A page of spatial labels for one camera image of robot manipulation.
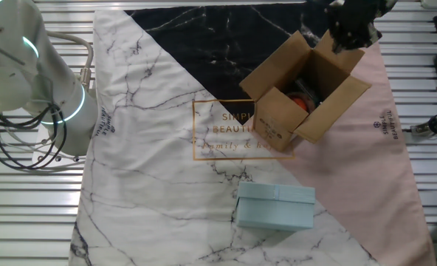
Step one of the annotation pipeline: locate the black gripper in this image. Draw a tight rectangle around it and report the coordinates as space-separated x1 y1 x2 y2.
306 0 399 55

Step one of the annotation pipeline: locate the brown cardboard box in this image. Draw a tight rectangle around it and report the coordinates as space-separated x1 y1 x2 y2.
239 30 372 153

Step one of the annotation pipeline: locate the orange object in box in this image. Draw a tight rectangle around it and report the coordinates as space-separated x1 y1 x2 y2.
285 90 317 112

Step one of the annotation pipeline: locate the light blue gift box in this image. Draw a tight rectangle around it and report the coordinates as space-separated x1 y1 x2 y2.
235 180 317 233

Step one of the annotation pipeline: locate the black striped device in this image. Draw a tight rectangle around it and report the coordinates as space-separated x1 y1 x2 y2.
295 76 322 104

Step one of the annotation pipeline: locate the marble pink black tablecloth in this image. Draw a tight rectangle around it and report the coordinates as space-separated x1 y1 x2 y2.
69 9 437 266

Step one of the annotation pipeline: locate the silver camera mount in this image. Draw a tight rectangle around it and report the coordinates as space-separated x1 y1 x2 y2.
410 112 437 136

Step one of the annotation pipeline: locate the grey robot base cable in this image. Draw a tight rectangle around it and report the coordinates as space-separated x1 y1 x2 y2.
47 31 95 92

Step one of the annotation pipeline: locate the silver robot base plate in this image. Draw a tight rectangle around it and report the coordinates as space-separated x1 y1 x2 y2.
31 124 87 164

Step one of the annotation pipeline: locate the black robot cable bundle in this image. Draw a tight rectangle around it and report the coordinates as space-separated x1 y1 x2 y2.
0 95 69 171

